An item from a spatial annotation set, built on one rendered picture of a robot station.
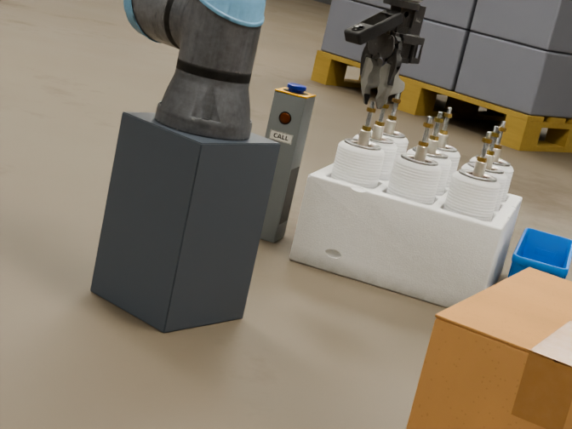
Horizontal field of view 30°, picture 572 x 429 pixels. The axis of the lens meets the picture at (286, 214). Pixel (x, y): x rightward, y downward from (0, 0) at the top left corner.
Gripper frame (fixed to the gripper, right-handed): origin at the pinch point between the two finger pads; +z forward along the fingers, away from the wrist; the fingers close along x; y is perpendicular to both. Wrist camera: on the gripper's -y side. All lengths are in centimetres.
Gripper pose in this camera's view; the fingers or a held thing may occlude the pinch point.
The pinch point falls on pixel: (370, 100)
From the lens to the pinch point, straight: 212.4
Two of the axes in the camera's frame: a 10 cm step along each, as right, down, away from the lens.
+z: -2.1, 9.5, 2.4
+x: -6.1, -3.2, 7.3
